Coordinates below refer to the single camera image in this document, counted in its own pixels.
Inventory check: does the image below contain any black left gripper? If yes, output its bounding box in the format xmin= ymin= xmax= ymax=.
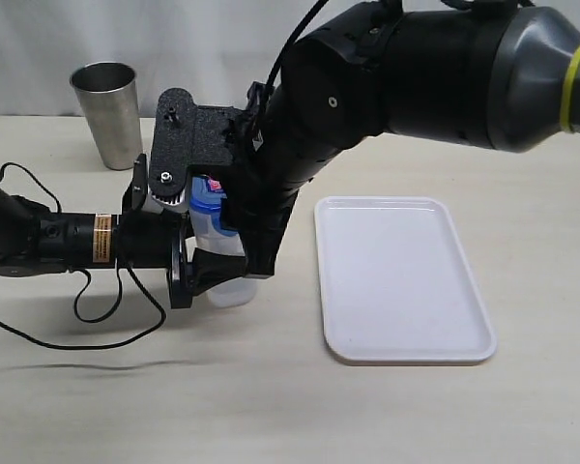
xmin=166 ymin=217 xmax=247 ymax=309

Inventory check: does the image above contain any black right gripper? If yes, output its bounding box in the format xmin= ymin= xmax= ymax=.
xmin=222 ymin=84 xmax=314 ymax=278

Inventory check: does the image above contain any tall clear plastic container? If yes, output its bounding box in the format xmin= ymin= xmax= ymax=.
xmin=189 ymin=209 xmax=257 ymax=308

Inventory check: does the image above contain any blue plastic lid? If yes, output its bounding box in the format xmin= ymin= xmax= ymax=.
xmin=188 ymin=177 xmax=244 ymax=256

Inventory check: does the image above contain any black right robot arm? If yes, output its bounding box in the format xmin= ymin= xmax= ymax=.
xmin=222 ymin=1 xmax=580 ymax=277

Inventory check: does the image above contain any white rectangular plastic tray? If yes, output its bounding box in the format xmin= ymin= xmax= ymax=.
xmin=314 ymin=196 xmax=498 ymax=365

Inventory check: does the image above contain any stainless steel tumbler cup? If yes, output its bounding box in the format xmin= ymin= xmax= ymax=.
xmin=70 ymin=62 xmax=143 ymax=171

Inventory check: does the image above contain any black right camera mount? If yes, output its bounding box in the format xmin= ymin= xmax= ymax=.
xmin=149 ymin=88 xmax=243 ymax=202

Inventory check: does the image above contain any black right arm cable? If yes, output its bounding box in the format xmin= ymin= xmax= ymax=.
xmin=250 ymin=0 xmax=330 ymax=141

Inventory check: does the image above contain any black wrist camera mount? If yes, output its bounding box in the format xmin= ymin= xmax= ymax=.
xmin=120 ymin=153 xmax=149 ymax=224

